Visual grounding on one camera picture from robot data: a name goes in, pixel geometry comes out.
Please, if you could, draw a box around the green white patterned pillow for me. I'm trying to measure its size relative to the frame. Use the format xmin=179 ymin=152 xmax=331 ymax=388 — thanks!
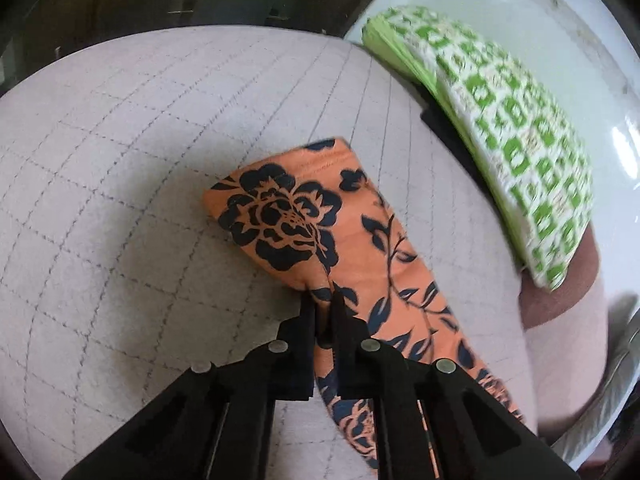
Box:
xmin=362 ymin=6 xmax=593 ymax=290

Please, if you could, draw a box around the pink quilted bed mattress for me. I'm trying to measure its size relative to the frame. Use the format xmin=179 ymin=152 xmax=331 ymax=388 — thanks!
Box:
xmin=1 ymin=26 xmax=537 ymax=479

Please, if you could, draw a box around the grey blue pillow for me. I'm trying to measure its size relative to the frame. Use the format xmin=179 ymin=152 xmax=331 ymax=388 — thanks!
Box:
xmin=551 ymin=295 xmax=639 ymax=470

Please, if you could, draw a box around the orange black floral garment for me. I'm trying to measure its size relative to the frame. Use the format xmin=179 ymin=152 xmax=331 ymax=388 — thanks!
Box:
xmin=200 ymin=136 xmax=524 ymax=472

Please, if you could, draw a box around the pink brown bolster cushion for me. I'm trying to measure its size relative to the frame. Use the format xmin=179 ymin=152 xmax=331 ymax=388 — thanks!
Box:
xmin=518 ymin=228 xmax=608 ymax=442

